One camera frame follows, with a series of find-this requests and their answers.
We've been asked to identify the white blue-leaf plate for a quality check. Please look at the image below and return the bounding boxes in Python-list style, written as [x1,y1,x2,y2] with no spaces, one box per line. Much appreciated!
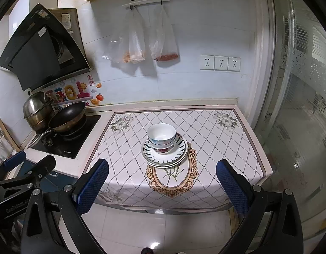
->
[143,132,189,164]

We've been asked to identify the white black-rimmed bowl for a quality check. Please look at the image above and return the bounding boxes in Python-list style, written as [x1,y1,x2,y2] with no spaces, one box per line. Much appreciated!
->
[148,141,175,149]

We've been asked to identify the white polka-dot bowl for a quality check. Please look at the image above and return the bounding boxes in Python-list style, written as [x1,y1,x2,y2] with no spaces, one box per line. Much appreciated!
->
[147,123,177,146]

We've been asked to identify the large white grey-flower plate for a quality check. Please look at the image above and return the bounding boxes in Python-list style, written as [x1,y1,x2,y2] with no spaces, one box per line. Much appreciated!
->
[147,161,184,168]

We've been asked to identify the white red-flower bowl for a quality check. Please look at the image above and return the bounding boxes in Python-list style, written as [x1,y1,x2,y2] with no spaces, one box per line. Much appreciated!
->
[152,146,174,154]

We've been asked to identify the black gas stove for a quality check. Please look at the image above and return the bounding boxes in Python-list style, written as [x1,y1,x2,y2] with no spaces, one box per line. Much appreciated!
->
[31,115,101,159]

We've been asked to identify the steel steamer pot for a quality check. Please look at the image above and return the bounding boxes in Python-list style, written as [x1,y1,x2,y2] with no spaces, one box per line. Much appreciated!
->
[23,91,54,133]

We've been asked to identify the dark frying pan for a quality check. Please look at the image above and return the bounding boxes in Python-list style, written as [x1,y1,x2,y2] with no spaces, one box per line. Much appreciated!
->
[29,102,85,146]

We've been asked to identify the patterned pink tablecloth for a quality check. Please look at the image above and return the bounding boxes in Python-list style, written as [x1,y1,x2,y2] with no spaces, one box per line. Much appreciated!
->
[90,106,272,210]

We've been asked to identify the glass sliding door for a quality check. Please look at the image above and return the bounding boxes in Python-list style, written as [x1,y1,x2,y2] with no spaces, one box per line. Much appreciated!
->
[255,0,326,221]

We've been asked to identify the black range hood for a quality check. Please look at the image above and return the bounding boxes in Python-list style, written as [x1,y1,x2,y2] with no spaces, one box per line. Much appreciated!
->
[0,4,90,91]

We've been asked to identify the plastic bag orange contents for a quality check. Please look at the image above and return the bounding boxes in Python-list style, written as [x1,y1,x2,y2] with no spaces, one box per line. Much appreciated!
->
[105,6,146,64]

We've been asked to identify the plastic bag red contents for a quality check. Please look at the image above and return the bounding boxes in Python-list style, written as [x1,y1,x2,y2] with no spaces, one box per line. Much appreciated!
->
[149,5,178,62]

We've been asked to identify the colourful wall sticker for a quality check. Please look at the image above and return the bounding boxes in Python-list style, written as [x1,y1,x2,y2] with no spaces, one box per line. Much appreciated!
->
[43,75,104,111]

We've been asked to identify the right white wall socket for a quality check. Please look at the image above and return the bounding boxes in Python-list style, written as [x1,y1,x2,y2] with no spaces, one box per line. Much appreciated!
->
[228,57,241,72]

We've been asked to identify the white wall socket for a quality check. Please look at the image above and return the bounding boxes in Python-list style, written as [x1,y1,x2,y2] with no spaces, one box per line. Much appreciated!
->
[199,54,215,70]
[228,57,241,72]
[214,56,228,70]

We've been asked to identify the middle white wall socket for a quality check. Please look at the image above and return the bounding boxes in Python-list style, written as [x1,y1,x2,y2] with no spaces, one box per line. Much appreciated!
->
[214,56,228,70]

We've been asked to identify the left white wall socket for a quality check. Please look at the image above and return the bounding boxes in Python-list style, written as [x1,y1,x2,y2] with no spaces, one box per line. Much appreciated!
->
[199,54,215,70]

